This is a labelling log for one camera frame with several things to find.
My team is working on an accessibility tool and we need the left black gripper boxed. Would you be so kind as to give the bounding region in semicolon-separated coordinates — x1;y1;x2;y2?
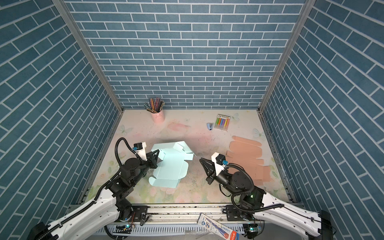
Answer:
130;149;161;187

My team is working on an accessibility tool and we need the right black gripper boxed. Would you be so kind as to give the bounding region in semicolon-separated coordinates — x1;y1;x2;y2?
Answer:
200;157;240;198

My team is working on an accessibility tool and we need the mint green paper box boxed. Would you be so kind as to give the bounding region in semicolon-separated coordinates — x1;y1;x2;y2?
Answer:
149;141;194;189

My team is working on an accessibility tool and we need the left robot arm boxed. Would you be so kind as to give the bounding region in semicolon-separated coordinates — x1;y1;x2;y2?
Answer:
27;138;160;240

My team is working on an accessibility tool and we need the flat pink paper box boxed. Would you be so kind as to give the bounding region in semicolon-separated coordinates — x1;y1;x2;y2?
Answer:
226;136;271;186

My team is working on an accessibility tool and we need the white red toothpaste box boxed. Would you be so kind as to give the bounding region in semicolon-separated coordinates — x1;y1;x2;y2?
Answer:
198;214;240;240

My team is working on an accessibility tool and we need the pink pencil cup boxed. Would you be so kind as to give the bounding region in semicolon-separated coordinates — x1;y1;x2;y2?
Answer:
151;110;165;124

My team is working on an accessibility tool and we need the clear case of markers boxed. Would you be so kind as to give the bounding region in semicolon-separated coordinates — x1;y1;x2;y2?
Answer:
214;114;231;131

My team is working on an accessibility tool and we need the bundle of coloured pencils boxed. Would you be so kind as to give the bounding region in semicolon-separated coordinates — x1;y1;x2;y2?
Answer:
144;98;165;114

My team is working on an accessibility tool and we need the right green circuit board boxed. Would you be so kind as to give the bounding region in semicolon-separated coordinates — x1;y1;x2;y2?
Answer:
243;224;261;240

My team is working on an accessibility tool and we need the green circuit board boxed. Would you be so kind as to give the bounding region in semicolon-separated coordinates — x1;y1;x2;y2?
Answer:
243;224;261;240
113;225;134;235

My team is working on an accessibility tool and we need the left green circuit board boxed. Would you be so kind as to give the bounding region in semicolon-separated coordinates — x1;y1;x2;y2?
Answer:
113;225;134;235

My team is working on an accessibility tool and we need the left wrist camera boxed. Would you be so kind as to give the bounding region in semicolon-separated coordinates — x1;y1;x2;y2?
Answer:
133;142;147;162

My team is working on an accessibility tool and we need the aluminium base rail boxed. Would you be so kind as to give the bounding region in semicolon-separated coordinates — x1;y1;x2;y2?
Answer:
93;204;270;239

